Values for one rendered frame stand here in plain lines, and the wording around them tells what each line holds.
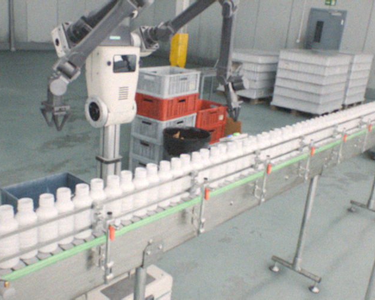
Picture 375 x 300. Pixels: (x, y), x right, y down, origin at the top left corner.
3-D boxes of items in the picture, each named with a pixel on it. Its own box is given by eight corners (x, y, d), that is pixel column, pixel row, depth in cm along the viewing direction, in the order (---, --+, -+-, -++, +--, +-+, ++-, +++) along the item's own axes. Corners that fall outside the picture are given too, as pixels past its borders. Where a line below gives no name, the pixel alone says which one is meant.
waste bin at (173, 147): (182, 211, 375) (189, 142, 355) (147, 193, 402) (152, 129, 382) (213, 197, 408) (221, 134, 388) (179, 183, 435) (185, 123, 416)
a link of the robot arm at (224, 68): (229, -10, 187) (220, 0, 180) (241, -7, 185) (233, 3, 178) (221, 72, 217) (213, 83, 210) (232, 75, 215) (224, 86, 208)
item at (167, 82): (164, 99, 395) (166, 75, 388) (131, 91, 415) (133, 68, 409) (199, 92, 444) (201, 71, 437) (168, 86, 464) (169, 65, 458)
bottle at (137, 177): (150, 213, 148) (153, 170, 143) (137, 218, 144) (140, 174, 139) (138, 208, 152) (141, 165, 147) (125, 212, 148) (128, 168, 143)
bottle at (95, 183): (106, 231, 134) (109, 183, 129) (87, 234, 132) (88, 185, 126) (102, 222, 139) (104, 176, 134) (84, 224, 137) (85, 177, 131)
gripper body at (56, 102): (54, 112, 154) (54, 92, 152) (40, 106, 161) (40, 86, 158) (69, 110, 159) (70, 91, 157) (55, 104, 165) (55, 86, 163)
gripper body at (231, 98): (243, 104, 216) (241, 90, 216) (232, 106, 209) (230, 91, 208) (233, 106, 221) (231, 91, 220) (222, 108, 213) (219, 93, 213)
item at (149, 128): (161, 144, 408) (162, 122, 402) (129, 134, 429) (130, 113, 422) (195, 133, 457) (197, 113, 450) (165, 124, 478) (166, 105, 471)
